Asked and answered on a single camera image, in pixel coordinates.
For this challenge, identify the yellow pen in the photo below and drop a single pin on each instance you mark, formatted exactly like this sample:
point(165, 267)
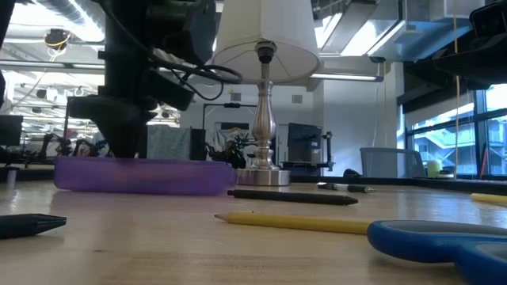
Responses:
point(491, 198)

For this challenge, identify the black stand frame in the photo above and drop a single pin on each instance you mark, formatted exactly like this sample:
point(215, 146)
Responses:
point(231, 105)
point(67, 134)

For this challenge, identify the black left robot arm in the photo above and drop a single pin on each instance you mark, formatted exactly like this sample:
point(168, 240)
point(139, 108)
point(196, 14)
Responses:
point(4, 16)

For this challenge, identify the black pen with silver clip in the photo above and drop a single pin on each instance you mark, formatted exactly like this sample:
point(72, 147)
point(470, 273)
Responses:
point(348, 188)

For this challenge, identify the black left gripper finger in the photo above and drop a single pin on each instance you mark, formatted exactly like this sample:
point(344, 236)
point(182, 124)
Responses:
point(123, 130)

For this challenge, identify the background black robot arm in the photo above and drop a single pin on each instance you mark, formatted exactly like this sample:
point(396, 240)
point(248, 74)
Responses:
point(59, 146)
point(89, 147)

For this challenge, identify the pale patterned cloth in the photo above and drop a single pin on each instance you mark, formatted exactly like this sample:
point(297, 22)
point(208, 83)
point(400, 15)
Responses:
point(222, 136)

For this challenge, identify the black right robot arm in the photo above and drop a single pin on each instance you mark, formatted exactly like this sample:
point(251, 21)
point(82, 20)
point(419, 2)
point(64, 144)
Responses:
point(475, 63)

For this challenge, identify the dark matte pen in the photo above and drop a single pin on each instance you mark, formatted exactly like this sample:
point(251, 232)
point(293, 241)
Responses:
point(293, 197)

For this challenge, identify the yellow green cup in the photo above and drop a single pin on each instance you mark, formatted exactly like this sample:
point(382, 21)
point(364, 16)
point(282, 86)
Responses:
point(433, 169)

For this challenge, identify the grey partition panel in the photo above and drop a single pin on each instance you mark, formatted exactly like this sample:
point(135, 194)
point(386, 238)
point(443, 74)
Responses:
point(170, 142)

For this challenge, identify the black monitor on arm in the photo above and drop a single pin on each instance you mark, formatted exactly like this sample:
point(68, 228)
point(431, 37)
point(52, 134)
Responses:
point(304, 142)

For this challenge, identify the grey mesh bin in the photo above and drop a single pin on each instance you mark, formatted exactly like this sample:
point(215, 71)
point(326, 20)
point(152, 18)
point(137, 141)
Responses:
point(392, 164)

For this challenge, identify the fluorescent ceiling light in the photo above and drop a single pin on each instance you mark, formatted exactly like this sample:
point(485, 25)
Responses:
point(344, 77)

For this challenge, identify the white shade silver table lamp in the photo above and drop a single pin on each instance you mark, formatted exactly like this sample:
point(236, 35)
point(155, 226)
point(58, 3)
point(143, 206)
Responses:
point(264, 118)

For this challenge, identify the black monitor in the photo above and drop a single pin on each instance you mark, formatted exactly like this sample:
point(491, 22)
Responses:
point(10, 130)

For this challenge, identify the yellow pencil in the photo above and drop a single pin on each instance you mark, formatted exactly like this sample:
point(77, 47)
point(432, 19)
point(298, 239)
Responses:
point(297, 223)

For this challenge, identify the purple plastic supply box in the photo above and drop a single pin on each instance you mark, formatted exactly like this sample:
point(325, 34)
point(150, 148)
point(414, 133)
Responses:
point(158, 178)

